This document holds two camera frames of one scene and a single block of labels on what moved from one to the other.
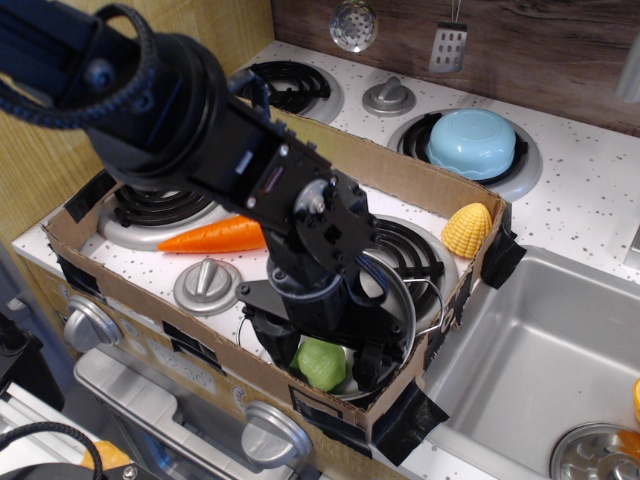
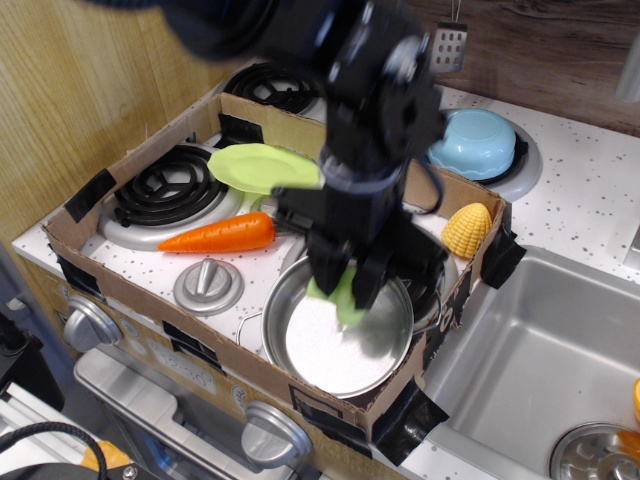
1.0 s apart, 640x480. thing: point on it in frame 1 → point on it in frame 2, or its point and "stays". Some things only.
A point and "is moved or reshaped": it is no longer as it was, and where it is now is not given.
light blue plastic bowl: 478,143 stays
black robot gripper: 322,305 → 365,205
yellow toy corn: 466,229 stays
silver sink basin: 555,346 stays
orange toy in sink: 629,441 stays
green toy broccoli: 322,362 is moved or reshaped
